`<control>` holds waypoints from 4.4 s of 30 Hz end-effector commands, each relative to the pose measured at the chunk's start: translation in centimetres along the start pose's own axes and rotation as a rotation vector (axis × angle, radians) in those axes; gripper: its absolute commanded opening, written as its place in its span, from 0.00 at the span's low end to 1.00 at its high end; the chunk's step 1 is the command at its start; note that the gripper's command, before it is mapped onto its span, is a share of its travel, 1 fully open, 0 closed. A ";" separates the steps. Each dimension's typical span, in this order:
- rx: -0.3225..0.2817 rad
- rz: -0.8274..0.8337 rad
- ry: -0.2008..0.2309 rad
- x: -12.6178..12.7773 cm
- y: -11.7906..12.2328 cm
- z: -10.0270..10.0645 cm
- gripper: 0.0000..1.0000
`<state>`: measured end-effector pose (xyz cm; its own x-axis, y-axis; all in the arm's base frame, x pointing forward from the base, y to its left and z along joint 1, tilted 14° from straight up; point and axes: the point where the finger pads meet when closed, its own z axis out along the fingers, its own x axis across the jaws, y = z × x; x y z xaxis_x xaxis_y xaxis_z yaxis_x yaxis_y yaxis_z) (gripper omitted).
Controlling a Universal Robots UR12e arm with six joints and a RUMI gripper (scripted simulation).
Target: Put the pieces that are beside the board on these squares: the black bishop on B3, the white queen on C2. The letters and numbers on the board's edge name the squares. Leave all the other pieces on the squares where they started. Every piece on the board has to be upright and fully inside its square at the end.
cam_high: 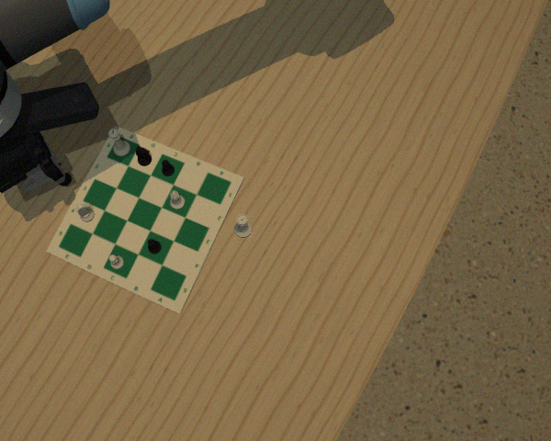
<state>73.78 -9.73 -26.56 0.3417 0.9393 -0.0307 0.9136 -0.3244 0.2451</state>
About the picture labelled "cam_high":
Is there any chessboard with green and cream squares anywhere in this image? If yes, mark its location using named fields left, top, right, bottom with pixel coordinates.
left=47, top=126, right=244, bottom=314

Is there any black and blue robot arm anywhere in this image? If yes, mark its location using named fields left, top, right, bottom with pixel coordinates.
left=0, top=0, right=110, bottom=138

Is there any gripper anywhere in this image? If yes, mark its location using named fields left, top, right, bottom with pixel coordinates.
left=0, top=112, right=65, bottom=193

